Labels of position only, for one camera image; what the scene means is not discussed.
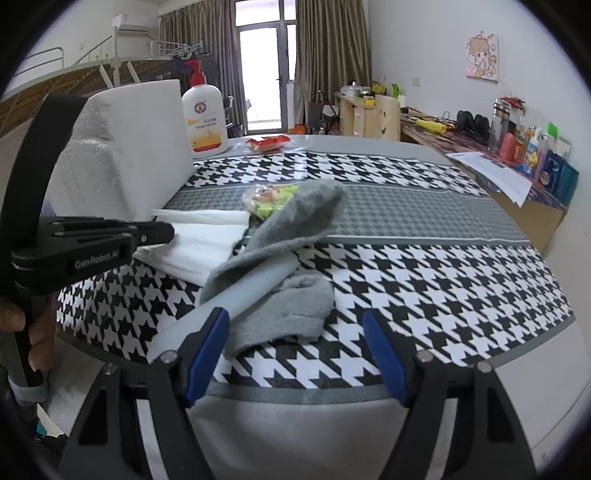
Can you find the brown curtain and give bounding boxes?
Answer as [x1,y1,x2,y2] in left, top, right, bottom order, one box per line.
[294,0,373,131]
[158,0,237,126]

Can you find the blue face mask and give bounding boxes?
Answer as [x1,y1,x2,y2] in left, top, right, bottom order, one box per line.
[134,223,250,288]
[151,209,251,227]

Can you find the wooden chair with smiley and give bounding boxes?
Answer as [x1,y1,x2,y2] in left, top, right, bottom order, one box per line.
[374,95,402,142]

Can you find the wooden desk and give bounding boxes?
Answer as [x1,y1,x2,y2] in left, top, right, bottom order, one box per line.
[335,90,581,253]

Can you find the white printed papers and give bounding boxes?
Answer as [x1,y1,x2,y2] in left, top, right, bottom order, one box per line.
[445,150,533,208]

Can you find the yellow tool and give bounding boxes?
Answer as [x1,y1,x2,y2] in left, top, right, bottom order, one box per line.
[416,117,448,135]

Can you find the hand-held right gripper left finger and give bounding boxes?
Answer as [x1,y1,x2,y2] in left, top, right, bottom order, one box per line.
[58,307,230,480]

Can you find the grey sock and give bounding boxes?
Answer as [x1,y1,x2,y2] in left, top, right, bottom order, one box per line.
[222,275,336,360]
[198,179,347,306]

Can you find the black headphones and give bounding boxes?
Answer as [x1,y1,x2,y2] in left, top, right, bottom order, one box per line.
[456,110,491,137]

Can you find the white air conditioner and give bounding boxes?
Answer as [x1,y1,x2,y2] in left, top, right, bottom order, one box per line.
[112,13,160,33]

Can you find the white foam box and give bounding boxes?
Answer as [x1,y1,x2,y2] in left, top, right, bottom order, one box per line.
[46,78,195,223]

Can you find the person's left hand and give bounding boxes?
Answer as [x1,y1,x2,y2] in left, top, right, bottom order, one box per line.
[0,294,57,374]

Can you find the glass balcony door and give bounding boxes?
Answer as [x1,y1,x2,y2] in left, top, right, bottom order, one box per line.
[235,0,299,132]

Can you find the pink cartoon wall poster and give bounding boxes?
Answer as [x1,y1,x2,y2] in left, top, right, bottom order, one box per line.
[465,30,501,83]

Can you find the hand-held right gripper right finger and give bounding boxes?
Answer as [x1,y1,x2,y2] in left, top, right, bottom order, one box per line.
[362,311,539,480]

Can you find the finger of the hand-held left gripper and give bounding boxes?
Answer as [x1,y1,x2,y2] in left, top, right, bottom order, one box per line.
[39,215,140,230]
[52,221,177,254]

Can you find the white metal bunk bed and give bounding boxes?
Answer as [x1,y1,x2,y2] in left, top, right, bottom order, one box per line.
[0,34,156,139]
[148,39,206,88]

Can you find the green plastic bag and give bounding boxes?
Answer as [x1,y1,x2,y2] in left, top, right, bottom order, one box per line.
[242,183,301,221]

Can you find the red snack packet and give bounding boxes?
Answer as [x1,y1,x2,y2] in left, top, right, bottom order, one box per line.
[245,135,291,152]

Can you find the houndstooth tablecloth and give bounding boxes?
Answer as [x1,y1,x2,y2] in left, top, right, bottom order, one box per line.
[55,134,576,480]

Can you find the white lotion pump bottle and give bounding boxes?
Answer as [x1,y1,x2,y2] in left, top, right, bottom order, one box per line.
[181,59,230,156]

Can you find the hanging dark clothes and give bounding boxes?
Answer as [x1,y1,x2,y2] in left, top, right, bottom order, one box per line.
[170,53,209,89]

